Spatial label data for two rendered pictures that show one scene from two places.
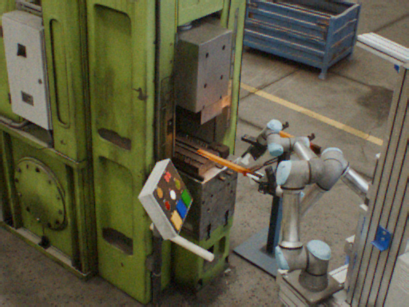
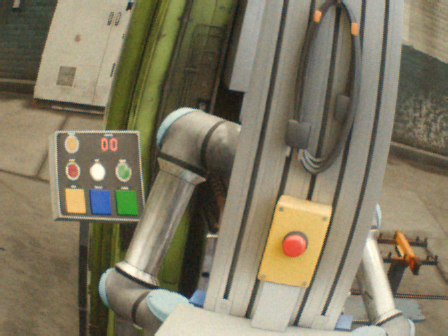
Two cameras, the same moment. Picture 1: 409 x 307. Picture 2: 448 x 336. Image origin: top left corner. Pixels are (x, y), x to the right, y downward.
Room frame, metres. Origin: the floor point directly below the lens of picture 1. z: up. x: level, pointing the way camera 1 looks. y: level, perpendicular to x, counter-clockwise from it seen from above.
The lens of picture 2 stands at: (1.25, -1.76, 1.82)
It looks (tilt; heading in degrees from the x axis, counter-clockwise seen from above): 15 degrees down; 44
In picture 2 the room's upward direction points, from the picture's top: 11 degrees clockwise
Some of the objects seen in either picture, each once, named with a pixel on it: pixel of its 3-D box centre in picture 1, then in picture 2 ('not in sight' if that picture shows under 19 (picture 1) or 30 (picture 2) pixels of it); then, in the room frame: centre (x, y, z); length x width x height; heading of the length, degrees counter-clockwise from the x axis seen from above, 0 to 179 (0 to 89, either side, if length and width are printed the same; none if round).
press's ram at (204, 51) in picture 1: (189, 58); (284, 38); (3.38, 0.11, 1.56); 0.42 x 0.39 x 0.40; 54
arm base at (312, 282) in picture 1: (314, 273); not in sight; (2.40, -0.59, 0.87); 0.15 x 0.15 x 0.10
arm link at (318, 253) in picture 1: (316, 256); (167, 319); (2.40, -0.58, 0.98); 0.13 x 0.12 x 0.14; 98
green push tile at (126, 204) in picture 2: (185, 198); (125, 203); (2.80, 0.08, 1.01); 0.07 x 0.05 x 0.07; 169
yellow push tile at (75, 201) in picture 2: (176, 220); (74, 201); (2.60, 0.12, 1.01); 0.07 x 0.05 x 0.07; 169
